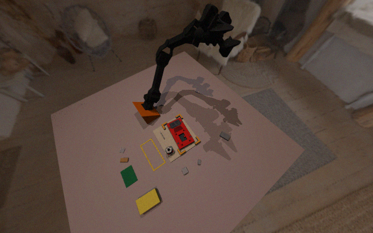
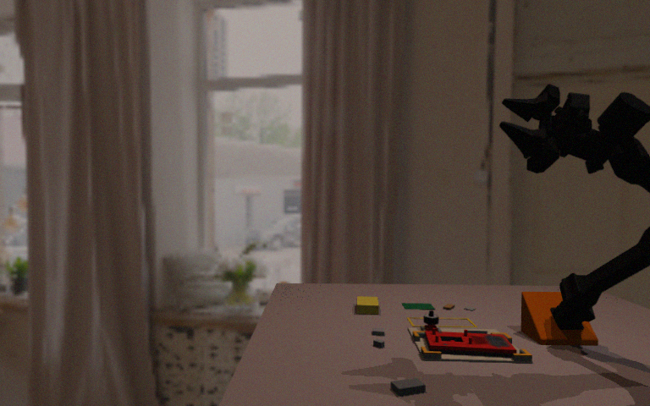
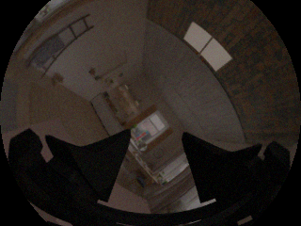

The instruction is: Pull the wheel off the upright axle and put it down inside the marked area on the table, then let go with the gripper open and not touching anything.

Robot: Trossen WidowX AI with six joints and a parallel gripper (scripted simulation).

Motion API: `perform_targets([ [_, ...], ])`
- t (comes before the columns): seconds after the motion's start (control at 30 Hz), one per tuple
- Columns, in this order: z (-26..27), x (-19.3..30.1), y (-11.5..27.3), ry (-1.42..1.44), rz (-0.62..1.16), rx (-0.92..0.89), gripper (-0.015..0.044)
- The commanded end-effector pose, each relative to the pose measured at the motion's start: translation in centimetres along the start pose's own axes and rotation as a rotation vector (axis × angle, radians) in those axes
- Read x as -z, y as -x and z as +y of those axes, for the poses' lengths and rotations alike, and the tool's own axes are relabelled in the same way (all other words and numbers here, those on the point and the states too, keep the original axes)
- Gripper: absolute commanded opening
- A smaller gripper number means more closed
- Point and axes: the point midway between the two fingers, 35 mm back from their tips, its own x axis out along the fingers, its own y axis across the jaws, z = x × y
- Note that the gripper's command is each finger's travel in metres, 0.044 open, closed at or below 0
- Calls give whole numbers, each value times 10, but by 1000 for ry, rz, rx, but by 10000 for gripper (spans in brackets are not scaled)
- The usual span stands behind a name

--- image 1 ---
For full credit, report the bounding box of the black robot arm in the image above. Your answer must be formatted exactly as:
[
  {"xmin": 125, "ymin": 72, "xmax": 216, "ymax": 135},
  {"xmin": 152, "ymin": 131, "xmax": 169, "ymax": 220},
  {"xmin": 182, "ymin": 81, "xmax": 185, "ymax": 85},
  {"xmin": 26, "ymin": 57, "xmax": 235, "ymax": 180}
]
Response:
[{"xmin": 141, "ymin": 11, "xmax": 232, "ymax": 110}]

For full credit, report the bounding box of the yellow flat block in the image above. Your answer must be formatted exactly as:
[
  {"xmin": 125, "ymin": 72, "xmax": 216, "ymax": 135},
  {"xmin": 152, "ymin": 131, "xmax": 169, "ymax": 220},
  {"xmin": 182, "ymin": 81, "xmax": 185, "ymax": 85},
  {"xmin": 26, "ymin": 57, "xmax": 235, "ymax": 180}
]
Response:
[{"xmin": 136, "ymin": 188, "xmax": 161, "ymax": 215}]

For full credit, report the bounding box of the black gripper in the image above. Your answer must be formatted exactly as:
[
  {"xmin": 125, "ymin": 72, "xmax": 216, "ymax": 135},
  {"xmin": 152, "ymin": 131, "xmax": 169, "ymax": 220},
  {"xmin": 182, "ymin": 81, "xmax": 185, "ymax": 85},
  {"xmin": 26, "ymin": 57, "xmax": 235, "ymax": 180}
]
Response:
[{"xmin": 199, "ymin": 6, "xmax": 241, "ymax": 58}]

